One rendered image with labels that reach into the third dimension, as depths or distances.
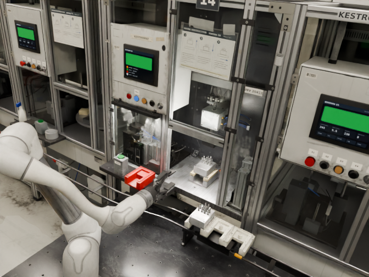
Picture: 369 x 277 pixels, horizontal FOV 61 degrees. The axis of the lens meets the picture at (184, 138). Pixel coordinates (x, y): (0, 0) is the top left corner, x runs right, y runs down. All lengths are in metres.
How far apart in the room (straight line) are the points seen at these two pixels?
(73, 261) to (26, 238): 1.59
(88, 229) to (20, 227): 1.60
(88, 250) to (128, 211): 0.28
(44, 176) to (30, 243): 1.75
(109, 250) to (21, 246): 1.28
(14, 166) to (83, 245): 0.50
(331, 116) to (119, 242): 1.33
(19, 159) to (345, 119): 1.30
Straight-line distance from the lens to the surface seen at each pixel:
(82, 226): 1.70
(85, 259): 1.58
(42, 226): 3.21
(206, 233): 1.76
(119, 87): 2.02
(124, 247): 1.95
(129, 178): 2.01
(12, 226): 3.29
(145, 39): 1.81
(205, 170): 1.98
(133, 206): 1.44
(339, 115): 1.43
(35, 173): 1.37
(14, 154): 1.37
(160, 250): 1.92
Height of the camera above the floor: 2.07
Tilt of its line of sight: 27 degrees down
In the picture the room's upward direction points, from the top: 5 degrees clockwise
